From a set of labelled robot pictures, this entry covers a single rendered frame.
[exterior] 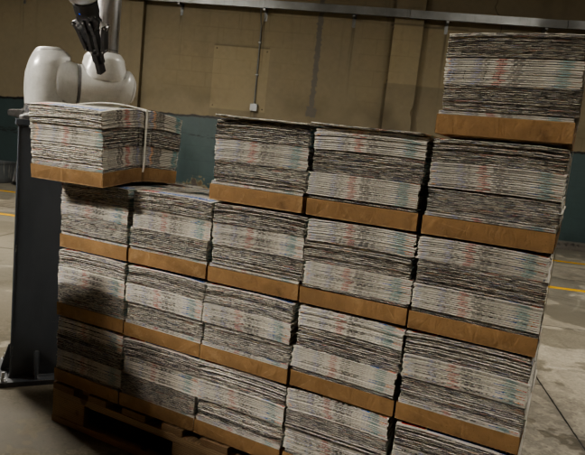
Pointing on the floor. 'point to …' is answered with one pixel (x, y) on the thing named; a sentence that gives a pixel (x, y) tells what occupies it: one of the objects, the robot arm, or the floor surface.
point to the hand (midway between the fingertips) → (98, 62)
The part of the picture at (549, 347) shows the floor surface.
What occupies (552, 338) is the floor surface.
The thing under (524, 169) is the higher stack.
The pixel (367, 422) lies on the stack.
